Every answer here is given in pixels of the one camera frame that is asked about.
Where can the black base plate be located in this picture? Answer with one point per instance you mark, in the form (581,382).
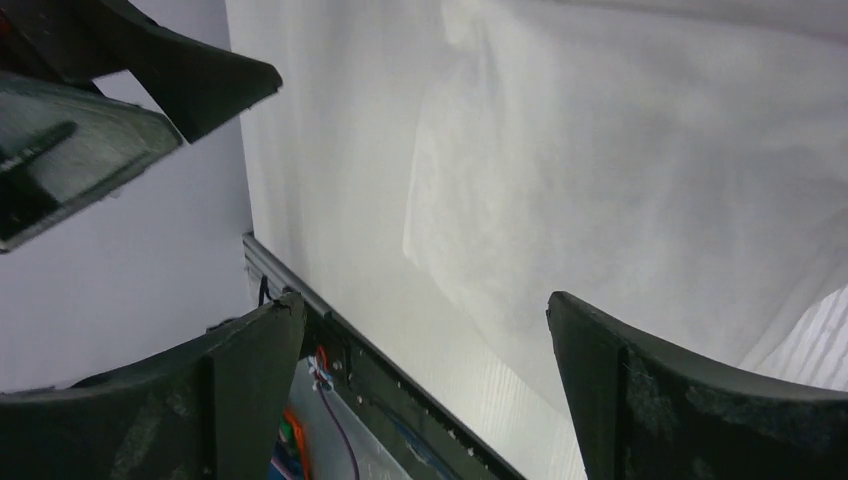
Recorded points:
(425,439)

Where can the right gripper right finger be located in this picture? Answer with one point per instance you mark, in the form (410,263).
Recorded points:
(644,408)

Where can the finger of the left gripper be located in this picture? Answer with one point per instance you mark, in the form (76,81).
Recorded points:
(63,149)
(198,86)

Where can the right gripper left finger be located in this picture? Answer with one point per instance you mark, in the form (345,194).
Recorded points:
(209,408)

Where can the white t shirt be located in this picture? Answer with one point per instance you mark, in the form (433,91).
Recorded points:
(442,167)

